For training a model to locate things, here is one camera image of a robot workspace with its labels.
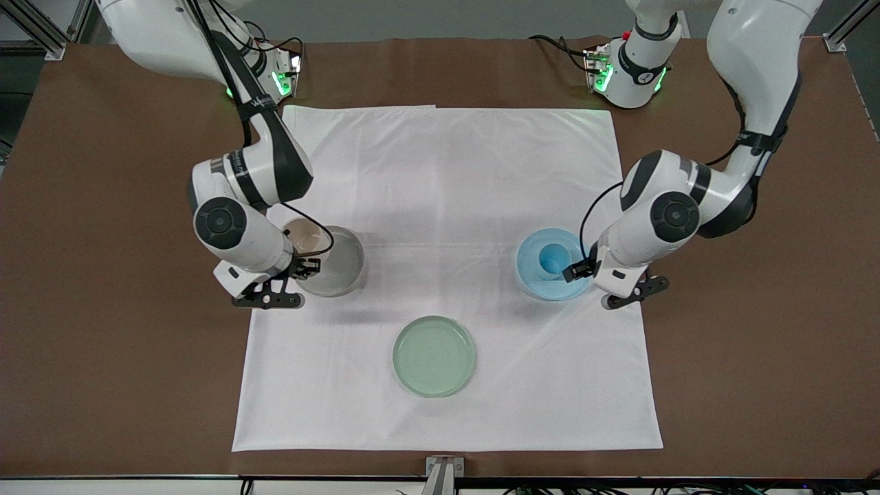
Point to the aluminium frame profile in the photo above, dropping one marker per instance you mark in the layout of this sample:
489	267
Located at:
849	24
38	27

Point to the blue plate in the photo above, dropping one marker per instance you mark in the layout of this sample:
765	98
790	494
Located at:
533	265

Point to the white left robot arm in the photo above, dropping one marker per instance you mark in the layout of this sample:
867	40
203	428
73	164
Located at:
756	62

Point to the white cloth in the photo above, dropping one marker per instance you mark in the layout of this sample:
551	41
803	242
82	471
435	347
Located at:
447	179

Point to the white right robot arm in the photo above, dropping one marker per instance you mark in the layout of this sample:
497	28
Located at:
234	227

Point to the green plate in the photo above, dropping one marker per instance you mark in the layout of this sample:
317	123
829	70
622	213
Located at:
434	356

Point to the gray plate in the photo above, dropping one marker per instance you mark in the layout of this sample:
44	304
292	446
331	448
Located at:
344	265

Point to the metal table edge bracket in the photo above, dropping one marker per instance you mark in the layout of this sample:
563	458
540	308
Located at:
444	471

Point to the blue cup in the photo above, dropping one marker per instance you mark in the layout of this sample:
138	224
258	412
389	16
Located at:
552	260

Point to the white mug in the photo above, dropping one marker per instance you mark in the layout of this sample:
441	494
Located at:
306	237

